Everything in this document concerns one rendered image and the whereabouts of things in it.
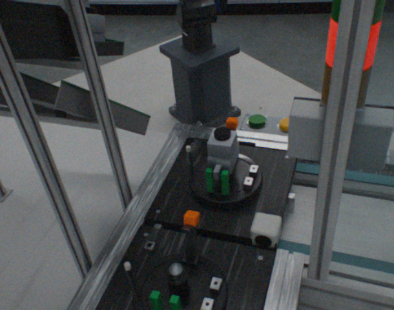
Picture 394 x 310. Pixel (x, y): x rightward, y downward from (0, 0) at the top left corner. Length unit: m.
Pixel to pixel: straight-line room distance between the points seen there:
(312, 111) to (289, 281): 0.29
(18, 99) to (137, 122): 0.38
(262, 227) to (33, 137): 0.38
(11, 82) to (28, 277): 0.46
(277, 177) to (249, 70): 0.62
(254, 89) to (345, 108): 0.83
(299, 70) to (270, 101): 1.88
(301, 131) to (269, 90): 0.75
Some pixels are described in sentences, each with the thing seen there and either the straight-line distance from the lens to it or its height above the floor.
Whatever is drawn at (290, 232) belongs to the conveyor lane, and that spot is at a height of 0.92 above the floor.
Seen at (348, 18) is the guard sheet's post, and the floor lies 1.38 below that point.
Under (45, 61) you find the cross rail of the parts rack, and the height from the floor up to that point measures 1.23.
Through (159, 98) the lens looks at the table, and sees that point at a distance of 1.34.
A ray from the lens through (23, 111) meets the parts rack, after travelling 0.63.
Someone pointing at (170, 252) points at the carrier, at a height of 0.97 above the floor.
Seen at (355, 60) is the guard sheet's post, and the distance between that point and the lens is 0.50.
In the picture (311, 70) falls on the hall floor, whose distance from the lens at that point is 3.17.
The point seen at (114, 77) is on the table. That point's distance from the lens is 1.48.
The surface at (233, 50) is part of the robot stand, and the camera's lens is 1.12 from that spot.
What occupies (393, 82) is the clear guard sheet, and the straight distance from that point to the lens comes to 0.53.
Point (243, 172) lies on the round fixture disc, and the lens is 0.86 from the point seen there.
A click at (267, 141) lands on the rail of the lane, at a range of 0.99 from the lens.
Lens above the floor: 1.57
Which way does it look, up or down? 40 degrees down
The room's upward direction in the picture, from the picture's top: 5 degrees counter-clockwise
